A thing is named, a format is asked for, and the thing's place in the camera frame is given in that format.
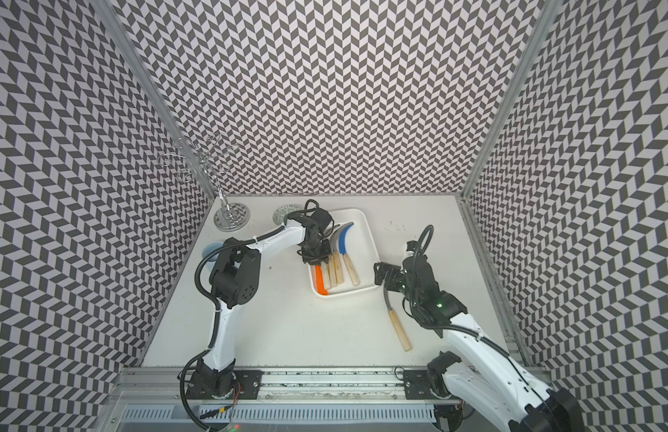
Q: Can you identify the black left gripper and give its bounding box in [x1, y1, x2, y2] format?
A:
[302, 238, 334, 266]

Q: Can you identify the blue blade wooden handle sickle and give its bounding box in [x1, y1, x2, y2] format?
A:
[337, 222, 360, 287]

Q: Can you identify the white plastic storage box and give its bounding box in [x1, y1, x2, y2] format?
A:
[310, 209, 380, 300]

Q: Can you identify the orange handle small sickle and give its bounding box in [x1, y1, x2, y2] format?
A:
[313, 266, 328, 296]

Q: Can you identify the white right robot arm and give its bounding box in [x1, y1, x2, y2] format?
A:
[373, 225, 585, 431]

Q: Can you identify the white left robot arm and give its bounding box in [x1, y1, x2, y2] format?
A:
[178, 199, 335, 399]

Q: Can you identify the green patterned ceramic bowl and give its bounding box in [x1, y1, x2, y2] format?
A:
[272, 203, 302, 225]

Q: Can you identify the chrome mug tree stand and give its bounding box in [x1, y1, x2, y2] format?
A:
[159, 136, 250, 232]

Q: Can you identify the light blue plastic cup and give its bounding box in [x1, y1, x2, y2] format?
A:
[202, 241, 223, 263]

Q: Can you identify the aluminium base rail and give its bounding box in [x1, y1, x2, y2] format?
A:
[117, 365, 556, 406]

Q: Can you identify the aluminium left corner post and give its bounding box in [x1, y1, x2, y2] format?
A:
[89, 0, 217, 198]

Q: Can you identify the aluminium corner post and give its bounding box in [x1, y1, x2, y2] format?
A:
[89, 0, 217, 198]
[460, 0, 564, 200]

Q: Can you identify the aluminium right corner post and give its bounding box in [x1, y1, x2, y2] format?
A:
[460, 0, 564, 200]

